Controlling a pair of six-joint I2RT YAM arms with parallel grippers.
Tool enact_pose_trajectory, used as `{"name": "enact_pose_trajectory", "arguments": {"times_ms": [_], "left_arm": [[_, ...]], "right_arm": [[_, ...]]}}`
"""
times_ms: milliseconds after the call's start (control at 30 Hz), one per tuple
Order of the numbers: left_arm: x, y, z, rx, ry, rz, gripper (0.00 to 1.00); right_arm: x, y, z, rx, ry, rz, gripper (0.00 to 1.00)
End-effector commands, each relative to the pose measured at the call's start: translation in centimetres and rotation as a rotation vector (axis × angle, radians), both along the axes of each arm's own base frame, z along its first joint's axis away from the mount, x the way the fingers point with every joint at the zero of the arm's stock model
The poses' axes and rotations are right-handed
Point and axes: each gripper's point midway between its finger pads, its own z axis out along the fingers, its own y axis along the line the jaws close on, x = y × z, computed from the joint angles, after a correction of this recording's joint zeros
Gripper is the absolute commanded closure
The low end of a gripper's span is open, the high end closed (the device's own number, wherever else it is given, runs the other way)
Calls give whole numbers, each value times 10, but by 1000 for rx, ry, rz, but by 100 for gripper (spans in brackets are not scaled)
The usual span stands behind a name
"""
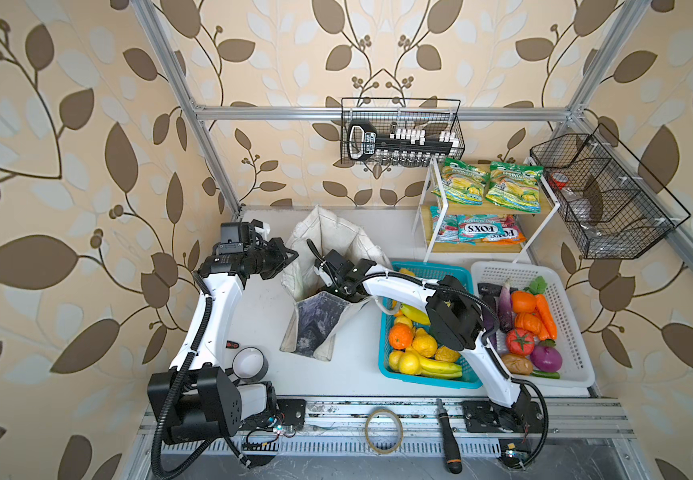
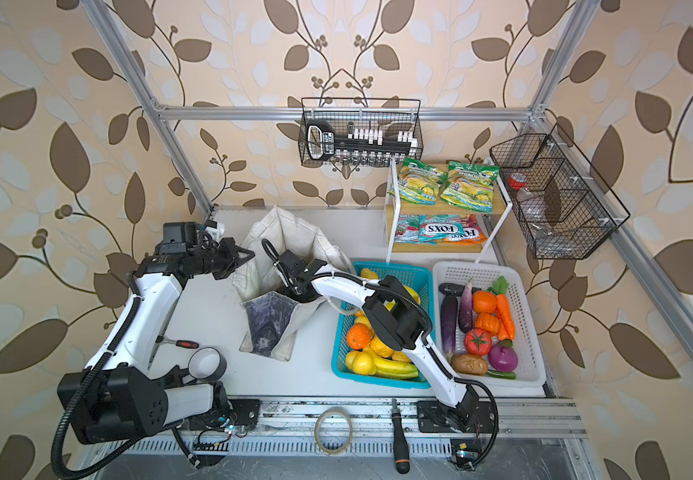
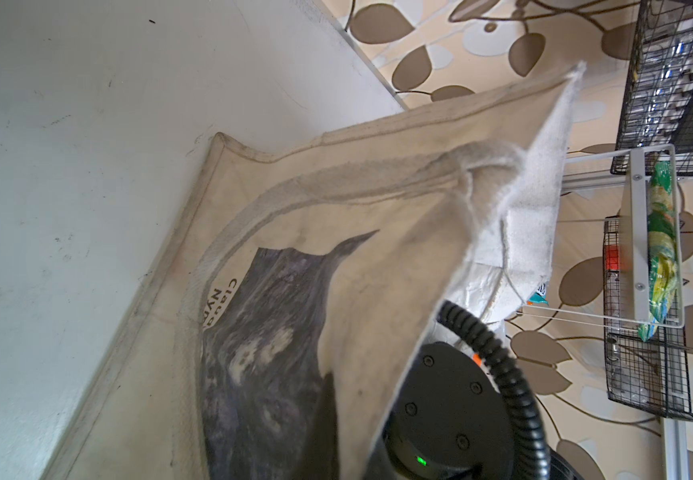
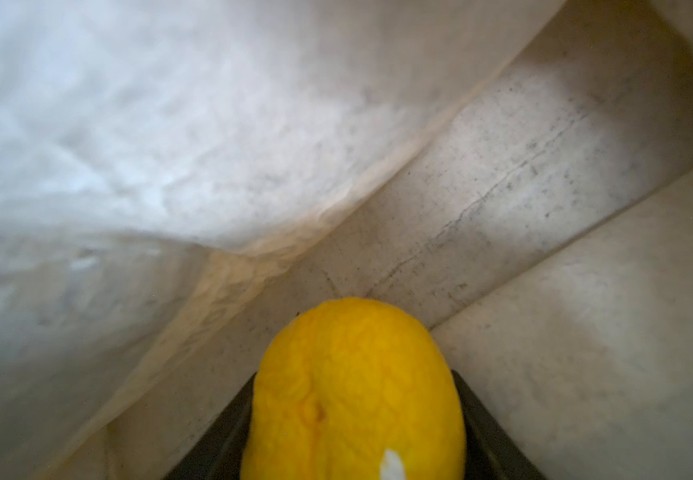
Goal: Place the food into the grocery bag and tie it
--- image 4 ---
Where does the yellow lemon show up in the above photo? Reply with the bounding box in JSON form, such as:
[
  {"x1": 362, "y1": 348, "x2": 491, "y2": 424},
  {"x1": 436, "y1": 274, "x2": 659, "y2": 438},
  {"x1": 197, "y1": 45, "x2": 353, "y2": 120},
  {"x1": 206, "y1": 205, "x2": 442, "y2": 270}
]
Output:
[{"x1": 240, "y1": 298, "x2": 466, "y2": 479}]

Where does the cream canvas tote bag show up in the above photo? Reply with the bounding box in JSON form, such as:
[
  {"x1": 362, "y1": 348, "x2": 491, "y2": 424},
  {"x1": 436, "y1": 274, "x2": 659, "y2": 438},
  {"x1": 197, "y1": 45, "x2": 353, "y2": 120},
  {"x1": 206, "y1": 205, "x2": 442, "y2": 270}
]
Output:
[{"x1": 0, "y1": 1, "x2": 693, "y2": 479}]

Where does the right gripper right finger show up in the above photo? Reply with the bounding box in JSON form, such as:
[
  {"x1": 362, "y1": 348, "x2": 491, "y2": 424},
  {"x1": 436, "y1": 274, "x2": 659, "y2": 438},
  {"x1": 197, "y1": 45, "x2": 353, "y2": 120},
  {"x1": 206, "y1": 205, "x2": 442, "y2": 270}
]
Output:
[{"x1": 451, "y1": 370, "x2": 546, "y2": 480}]

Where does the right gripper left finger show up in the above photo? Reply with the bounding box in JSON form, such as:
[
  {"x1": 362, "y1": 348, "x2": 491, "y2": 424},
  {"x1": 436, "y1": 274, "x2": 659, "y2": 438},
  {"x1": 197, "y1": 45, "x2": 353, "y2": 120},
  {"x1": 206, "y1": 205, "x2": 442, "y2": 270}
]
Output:
[{"x1": 164, "y1": 375, "x2": 256, "y2": 480}]

